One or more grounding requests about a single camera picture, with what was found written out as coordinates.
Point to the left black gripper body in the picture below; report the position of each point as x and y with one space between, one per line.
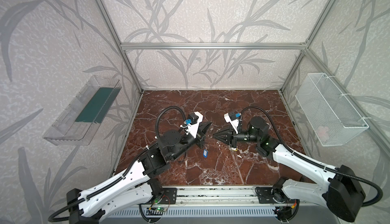
198 137

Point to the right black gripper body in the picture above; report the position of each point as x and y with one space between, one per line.
233 137

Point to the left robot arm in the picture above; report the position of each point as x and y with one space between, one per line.
137 184

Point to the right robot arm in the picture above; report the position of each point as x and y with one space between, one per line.
339 193

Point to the pink object in basket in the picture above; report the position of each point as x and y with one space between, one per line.
322 131

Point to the small circuit board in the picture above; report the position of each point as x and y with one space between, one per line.
157 210

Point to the green felt pad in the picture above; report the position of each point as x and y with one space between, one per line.
98 106

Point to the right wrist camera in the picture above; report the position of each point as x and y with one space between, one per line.
234 119

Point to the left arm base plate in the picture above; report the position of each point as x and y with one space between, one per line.
167 197

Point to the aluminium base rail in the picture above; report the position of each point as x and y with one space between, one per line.
213 196

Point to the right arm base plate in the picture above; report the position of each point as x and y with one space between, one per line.
271 195

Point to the white wire mesh basket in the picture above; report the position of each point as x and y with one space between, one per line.
324 104

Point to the clear plastic wall bin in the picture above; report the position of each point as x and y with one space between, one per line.
65 131

